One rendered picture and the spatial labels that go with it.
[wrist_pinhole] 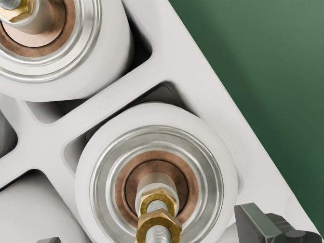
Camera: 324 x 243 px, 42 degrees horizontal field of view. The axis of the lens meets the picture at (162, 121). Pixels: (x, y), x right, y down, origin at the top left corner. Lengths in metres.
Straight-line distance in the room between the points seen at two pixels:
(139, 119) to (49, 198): 0.12
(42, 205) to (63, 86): 0.10
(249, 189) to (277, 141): 0.20
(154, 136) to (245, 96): 0.28
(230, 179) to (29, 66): 0.13
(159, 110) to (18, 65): 0.08
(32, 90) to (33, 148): 0.08
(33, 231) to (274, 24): 0.36
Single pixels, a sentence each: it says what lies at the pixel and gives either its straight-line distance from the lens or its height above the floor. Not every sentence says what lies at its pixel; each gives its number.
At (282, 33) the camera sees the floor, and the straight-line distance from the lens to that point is 0.51.
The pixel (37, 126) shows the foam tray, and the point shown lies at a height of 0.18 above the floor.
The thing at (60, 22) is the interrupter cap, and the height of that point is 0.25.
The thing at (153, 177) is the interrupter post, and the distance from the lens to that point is 0.23.
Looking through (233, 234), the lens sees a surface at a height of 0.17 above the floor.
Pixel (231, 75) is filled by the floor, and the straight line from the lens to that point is 0.50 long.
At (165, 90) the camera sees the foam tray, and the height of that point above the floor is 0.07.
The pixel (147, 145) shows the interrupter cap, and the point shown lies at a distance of 0.24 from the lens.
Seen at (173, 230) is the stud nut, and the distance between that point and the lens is 0.17.
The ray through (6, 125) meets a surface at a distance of 0.36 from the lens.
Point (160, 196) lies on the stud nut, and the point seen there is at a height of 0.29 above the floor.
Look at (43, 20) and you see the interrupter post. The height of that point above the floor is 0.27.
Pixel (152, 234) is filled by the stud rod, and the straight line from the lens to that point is 0.16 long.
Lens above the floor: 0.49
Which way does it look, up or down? 86 degrees down
